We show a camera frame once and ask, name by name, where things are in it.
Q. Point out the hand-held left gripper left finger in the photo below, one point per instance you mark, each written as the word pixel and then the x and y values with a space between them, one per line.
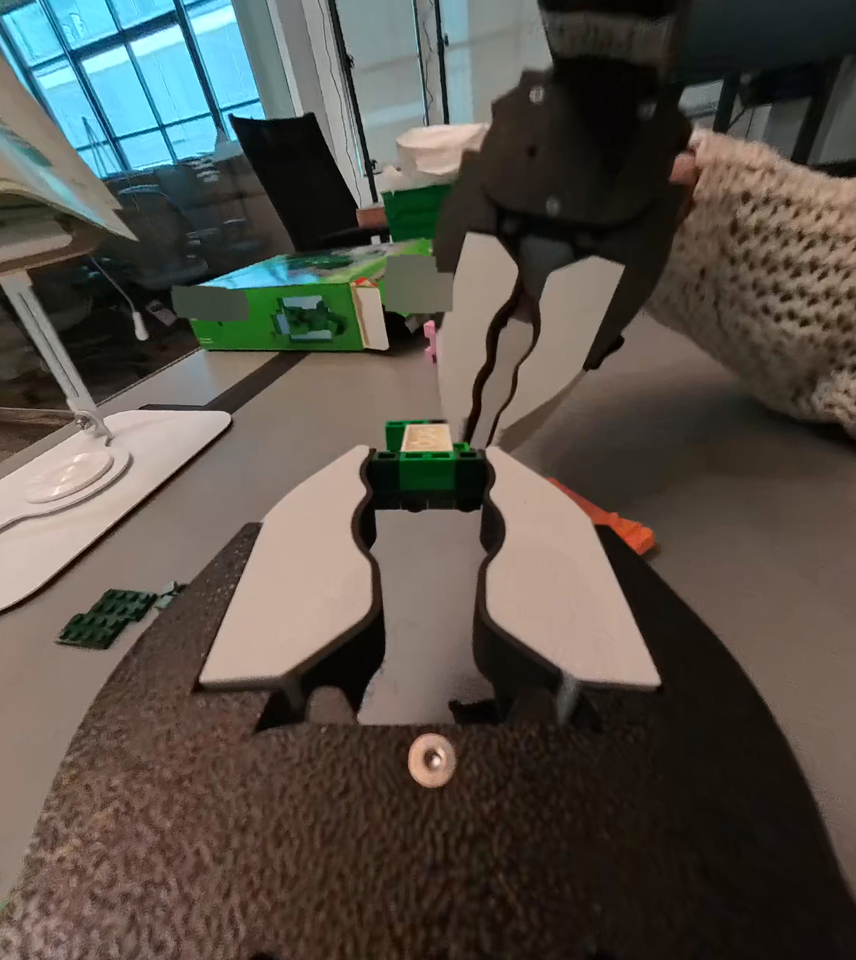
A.
pixel 300 585

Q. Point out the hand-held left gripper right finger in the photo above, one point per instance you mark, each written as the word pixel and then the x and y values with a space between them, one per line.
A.
pixel 570 600

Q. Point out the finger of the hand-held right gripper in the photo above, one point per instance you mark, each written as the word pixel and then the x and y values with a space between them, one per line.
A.
pixel 465 322
pixel 570 315

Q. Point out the green and white lego assembly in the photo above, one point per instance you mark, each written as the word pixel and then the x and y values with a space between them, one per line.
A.
pixel 428 476

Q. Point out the person's right forearm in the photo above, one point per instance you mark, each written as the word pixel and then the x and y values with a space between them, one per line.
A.
pixel 788 285

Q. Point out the pink lego piece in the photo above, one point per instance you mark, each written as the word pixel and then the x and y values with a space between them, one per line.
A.
pixel 433 341

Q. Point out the orange lego brick separator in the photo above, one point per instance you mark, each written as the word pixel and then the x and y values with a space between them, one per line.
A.
pixel 623 532

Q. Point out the green lego box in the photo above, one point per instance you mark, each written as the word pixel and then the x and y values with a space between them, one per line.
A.
pixel 285 285

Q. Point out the large dark green lego plate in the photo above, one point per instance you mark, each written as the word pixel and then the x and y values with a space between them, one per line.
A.
pixel 105 616

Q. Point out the person's right hand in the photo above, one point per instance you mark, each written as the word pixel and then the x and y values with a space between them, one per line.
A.
pixel 687 169

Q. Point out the small green box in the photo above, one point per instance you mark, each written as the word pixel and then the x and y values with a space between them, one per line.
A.
pixel 413 214

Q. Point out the white round container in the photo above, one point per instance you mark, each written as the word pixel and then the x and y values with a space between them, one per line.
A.
pixel 435 150

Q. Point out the white book stand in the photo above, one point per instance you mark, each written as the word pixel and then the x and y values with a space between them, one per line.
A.
pixel 135 465

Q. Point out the black office chair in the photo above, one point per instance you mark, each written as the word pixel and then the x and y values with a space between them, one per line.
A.
pixel 293 172

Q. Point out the large paned window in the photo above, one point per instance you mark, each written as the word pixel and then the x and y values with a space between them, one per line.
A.
pixel 158 75

